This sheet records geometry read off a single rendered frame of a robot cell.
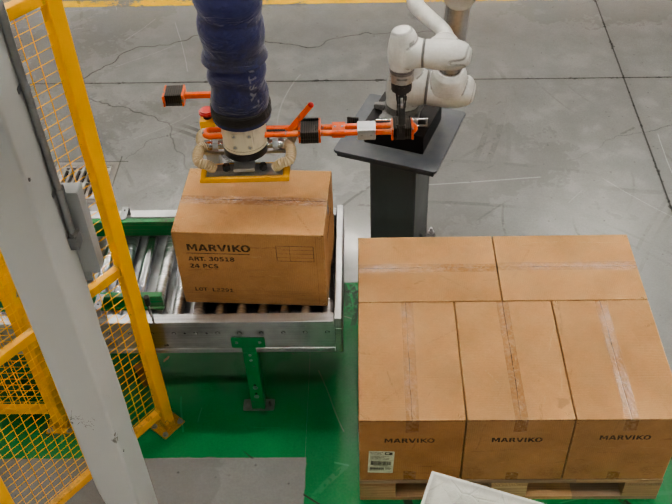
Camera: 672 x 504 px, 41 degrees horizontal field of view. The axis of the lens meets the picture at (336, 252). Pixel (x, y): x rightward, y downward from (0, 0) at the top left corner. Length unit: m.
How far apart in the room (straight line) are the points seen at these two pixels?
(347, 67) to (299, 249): 2.85
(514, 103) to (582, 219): 1.14
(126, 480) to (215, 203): 1.14
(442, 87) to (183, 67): 2.71
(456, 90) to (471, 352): 1.19
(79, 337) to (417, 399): 1.36
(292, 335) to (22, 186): 1.69
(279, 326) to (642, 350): 1.44
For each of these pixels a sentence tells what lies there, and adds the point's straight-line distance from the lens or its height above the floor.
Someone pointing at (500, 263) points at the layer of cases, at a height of 0.54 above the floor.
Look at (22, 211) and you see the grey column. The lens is 2.33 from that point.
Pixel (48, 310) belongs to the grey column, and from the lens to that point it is 2.58.
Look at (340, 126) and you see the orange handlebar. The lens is 3.41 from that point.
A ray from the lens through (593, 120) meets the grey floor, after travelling 5.79.
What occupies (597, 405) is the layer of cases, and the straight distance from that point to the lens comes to 3.49.
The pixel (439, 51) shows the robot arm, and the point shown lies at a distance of 3.18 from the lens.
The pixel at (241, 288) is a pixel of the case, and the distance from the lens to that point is 3.69.
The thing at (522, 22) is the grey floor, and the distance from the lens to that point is 6.74.
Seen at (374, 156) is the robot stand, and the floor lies 0.75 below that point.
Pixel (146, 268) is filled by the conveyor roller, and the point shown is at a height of 0.55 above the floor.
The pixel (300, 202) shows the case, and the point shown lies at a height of 0.95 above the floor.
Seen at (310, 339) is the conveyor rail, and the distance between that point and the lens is 3.69.
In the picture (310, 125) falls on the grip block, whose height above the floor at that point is 1.28.
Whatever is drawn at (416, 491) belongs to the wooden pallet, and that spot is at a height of 0.02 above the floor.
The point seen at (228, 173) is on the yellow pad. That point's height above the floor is 1.16.
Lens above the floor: 3.27
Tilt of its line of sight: 44 degrees down
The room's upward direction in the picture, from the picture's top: 3 degrees counter-clockwise
